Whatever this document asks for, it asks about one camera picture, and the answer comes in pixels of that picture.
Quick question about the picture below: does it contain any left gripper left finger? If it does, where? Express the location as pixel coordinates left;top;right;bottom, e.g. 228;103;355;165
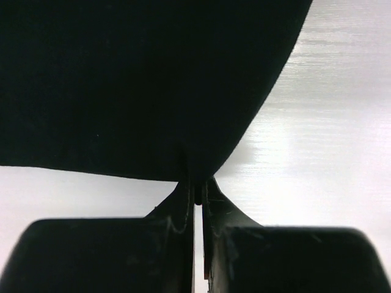
1;183;194;293

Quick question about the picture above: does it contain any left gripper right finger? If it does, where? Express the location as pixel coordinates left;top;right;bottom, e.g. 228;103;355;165
201;179;390;293

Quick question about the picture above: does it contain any black t-shirt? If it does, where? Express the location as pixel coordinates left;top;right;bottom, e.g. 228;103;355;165
0;0;315;205

